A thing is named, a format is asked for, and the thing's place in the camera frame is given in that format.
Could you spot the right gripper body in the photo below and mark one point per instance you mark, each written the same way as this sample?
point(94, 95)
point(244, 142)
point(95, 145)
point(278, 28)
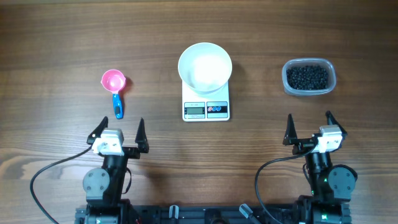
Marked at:
point(303, 145)

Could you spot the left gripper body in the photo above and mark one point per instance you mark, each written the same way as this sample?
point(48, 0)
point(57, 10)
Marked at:
point(129, 154)

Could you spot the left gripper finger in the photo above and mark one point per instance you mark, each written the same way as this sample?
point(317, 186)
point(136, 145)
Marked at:
point(141, 138)
point(96, 133)

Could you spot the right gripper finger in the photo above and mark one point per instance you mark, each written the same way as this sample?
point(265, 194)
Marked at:
point(290, 136)
point(332, 121)

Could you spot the pink scoop blue handle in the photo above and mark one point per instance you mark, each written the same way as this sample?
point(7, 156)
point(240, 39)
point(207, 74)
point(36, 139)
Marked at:
point(114, 81)

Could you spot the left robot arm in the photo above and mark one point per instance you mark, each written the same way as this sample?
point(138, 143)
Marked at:
point(104, 186)

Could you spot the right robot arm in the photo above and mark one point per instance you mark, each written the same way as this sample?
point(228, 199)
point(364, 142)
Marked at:
point(331, 185)

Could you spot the white digital kitchen scale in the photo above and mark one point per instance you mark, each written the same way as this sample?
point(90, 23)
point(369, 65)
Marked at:
point(205, 107)

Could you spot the white bowl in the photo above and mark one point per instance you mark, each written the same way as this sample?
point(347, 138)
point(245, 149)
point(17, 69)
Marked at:
point(205, 67)

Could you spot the clear plastic bean container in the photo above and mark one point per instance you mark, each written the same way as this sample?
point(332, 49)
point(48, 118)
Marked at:
point(301, 62)

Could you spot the black beans in container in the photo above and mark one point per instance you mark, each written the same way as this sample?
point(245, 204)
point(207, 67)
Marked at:
point(309, 77)

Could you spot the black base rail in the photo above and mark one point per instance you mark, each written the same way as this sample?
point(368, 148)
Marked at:
point(284, 213)

